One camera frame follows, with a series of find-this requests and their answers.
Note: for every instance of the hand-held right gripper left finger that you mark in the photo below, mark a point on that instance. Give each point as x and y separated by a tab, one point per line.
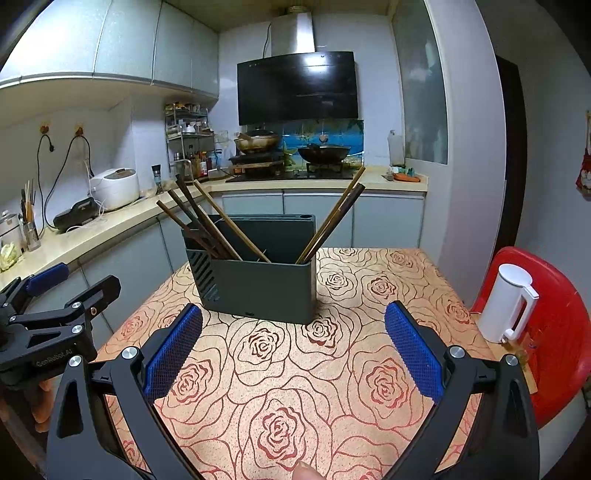
173	350

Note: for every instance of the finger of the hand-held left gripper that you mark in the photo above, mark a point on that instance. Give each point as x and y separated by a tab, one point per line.
46	277
92	297

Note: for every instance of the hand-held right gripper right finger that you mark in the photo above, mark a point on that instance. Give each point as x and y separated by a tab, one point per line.
413	353

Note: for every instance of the dark grey utensil holder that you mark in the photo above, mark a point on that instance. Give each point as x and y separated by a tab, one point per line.
263	290

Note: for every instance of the group of wooden chopsticks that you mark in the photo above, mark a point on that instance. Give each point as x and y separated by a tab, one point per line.
221	210

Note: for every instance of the person's right hand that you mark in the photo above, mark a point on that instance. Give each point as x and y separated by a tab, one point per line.
308	472

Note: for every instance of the napa cabbage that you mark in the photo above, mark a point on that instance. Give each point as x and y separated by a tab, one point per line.
8	256

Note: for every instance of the metal utensil jar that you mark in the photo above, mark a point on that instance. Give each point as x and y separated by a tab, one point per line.
31	235

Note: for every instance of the rose printed tablecloth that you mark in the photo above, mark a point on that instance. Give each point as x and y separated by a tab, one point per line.
346	350

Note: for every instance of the black electric griddle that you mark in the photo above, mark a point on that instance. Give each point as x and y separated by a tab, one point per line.
76	214

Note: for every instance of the beige kitchen countertop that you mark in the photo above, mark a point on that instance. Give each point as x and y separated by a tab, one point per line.
138	217

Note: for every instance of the white electric kettle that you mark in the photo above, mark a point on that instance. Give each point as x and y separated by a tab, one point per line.
501	300

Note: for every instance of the white rice cooker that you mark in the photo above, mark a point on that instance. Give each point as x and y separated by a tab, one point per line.
117	189

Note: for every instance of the black pepper grinder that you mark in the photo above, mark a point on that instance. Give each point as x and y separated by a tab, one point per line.
158	180

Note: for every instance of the red plastic chair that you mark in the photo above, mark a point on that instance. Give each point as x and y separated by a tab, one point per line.
563	332

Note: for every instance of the orange tray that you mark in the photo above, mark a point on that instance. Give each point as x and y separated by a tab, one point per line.
401	176

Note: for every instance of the metal spice rack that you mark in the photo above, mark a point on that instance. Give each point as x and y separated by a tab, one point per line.
187	138

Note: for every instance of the black induction cooker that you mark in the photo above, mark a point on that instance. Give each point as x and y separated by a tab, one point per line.
254	160

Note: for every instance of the black glass cooktop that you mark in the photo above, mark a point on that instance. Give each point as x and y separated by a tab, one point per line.
286	177

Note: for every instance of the black wok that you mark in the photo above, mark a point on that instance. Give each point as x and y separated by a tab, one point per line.
323	153

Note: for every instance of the golden lidded pan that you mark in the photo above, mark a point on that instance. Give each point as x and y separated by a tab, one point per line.
258	144

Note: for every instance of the blue sea backsplash panel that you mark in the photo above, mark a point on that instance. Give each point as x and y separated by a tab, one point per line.
332	131

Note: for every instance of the red hanging ornament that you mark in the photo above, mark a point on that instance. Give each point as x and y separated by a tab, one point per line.
585	175

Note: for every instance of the grey upper cabinets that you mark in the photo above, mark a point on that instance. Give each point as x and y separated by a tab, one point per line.
124	41

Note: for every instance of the frosted glass window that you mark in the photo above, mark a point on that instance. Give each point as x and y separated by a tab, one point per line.
420	83

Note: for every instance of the black range hood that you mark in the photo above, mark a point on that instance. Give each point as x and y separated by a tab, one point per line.
300	87

